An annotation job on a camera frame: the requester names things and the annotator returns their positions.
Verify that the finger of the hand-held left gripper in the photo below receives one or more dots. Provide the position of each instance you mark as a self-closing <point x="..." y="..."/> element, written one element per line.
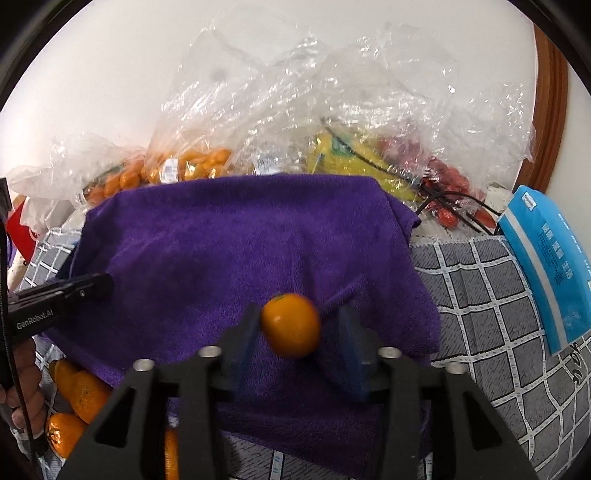
<point x="87" y="288"/>

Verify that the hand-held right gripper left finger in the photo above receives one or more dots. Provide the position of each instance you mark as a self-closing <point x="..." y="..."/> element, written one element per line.
<point x="249" y="341"/>

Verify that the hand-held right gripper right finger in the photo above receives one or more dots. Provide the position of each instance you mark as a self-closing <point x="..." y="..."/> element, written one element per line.
<point x="351" y="350"/>

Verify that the small orange with green stem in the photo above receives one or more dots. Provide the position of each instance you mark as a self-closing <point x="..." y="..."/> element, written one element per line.
<point x="291" y="325"/>

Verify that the pile of small red fruits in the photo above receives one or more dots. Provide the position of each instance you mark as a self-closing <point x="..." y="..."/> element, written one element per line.
<point x="450" y="177"/>

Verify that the person's left hand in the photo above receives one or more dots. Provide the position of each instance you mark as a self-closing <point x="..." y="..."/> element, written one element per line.
<point x="30" y="397"/>

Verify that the red paper bag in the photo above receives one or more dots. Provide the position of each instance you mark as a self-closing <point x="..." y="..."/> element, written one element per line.
<point x="18" y="230"/>

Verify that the purple towel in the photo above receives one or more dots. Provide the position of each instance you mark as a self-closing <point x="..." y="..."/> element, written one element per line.
<point x="207" y="240"/>

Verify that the pile of bagged mandarins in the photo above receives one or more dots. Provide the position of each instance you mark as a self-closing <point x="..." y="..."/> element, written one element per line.
<point x="115" y="182"/>
<point x="198" y="164"/>

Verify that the white crinkled plastic bag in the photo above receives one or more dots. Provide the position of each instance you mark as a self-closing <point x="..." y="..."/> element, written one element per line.
<point x="69" y="152"/>

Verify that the grey checked bed sheet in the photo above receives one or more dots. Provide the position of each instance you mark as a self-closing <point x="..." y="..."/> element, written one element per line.
<point x="485" y="300"/>

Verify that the yellow fruit package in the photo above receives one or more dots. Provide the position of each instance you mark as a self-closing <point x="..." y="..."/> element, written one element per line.
<point x="351" y="157"/>

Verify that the blue tissue pack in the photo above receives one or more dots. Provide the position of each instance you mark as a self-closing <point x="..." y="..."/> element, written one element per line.
<point x="549" y="267"/>

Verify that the large clear plastic bag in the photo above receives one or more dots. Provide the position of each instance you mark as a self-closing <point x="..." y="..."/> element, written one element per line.
<point x="323" y="83"/>

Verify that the wooden door frame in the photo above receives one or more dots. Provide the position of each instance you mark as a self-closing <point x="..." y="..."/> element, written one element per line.
<point x="549" y="115"/>

